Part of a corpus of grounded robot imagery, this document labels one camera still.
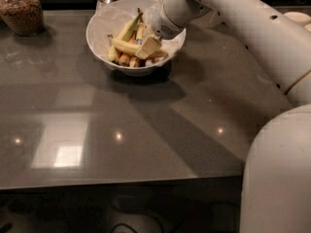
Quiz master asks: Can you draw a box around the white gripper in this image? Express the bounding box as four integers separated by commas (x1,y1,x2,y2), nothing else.
135,3,186,59

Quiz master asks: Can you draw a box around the yellow banana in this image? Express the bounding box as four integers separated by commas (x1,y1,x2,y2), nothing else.
112,38,168,58

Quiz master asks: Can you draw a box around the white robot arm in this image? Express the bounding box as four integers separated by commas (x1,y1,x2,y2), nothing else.
151,0,311,233

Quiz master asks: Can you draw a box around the banana with blue sticker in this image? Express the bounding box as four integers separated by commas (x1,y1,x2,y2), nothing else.
129,22,146,67

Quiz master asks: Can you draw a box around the green-yellow banana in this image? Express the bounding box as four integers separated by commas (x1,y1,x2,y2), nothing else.
108,12,143,63

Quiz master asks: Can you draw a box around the orange banana lower left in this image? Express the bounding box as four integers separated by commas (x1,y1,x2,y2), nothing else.
119,33,136,67

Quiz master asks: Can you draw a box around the white bowl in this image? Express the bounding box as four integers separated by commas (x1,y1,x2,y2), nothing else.
86,0,186,77

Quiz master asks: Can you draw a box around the white paper bowl liner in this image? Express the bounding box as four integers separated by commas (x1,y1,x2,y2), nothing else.
86,0,182,72

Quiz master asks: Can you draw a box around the glass jar with grains left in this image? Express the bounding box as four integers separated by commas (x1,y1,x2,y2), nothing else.
0,0,44,36

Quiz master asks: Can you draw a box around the black cable on floor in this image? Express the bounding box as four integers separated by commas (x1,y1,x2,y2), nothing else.
108,211,169,233

